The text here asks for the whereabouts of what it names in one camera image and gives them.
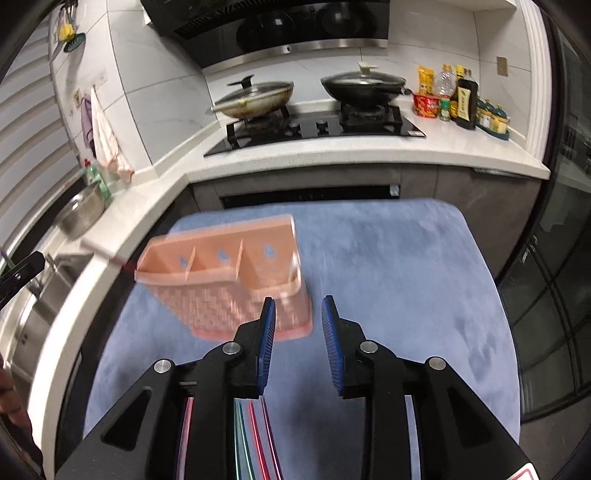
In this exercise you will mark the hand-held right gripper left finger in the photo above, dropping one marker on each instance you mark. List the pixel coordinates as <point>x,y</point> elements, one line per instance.
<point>267,341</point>

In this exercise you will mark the blue-grey plush mat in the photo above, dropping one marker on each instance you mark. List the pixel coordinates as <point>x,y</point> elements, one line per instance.
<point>415,286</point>

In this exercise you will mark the clear plastic bottle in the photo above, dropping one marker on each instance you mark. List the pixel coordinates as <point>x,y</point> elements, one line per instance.
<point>445,83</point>

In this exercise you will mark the red chopstick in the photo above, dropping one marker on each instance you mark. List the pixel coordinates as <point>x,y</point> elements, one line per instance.
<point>256,438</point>

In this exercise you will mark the black built-in appliance front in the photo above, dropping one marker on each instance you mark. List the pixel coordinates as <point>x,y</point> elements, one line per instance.
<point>300,196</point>

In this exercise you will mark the green dish soap bottle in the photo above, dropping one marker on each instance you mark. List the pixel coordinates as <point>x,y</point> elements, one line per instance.
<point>99,180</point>

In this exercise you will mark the stainless steel sink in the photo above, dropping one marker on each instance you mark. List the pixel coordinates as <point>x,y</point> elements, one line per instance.
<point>41,318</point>

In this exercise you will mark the black range hood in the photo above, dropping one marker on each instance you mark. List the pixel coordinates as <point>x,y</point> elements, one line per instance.
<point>277,23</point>

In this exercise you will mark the chrome faucet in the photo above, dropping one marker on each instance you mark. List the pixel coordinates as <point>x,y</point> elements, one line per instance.
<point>48,277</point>

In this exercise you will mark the yellow hanging sponge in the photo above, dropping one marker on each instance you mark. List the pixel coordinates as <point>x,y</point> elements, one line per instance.
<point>65,31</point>

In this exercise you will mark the red instant noodle cup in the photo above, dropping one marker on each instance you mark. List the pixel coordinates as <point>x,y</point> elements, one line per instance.
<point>425,106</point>

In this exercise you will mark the purple hanging cloth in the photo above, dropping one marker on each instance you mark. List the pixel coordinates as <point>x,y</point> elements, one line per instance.
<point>86,122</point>

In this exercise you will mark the white hanging towel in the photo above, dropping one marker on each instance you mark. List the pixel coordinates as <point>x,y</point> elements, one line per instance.
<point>104,134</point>

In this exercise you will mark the person's left hand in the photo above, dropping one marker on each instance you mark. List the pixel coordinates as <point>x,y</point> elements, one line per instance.
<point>10,397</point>

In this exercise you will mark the white window blinds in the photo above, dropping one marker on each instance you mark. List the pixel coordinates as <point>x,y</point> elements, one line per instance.
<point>32,152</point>

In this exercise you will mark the pink plastic utensil holder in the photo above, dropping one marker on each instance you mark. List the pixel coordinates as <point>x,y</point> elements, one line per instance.
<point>221,295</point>

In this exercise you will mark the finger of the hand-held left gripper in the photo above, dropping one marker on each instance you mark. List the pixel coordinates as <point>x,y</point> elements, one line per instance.
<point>21,277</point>

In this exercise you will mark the black gas cooktop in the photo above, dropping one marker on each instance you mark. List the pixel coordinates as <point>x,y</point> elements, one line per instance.
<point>314,129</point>

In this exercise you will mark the dark glass door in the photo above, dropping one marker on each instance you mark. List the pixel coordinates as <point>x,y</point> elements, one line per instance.
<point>554,277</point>

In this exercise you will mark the black wok with glass lid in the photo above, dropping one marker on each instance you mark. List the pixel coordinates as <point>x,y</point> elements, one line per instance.
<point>360,90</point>

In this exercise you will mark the purple chopstick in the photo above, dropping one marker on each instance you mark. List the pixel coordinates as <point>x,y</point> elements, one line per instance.
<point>272,452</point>

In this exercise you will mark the green round hanging brush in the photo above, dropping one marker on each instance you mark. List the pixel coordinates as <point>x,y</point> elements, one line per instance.
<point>75,42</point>

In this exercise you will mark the white wall socket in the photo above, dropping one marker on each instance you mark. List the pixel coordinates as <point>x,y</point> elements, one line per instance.
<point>100,77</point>

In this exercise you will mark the stainless steel bowl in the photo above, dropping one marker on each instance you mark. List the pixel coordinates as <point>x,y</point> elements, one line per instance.
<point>78,212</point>

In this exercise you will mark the small green-capped bottle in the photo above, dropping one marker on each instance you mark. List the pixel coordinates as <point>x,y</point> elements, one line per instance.
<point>444,113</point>

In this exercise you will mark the silver wok with glass lid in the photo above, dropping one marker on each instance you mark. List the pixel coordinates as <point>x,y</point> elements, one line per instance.
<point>254,94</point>

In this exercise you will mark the dark sauce bottle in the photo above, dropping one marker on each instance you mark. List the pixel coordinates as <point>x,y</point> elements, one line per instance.
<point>466,101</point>

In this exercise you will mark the yellow packet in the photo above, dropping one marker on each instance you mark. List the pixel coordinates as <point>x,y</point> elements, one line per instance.
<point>427,81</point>

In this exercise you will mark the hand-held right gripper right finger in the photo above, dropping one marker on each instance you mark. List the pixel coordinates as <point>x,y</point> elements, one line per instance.
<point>330,341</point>

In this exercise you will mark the beige wall outlet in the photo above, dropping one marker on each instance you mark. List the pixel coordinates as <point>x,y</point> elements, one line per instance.
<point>502,67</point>

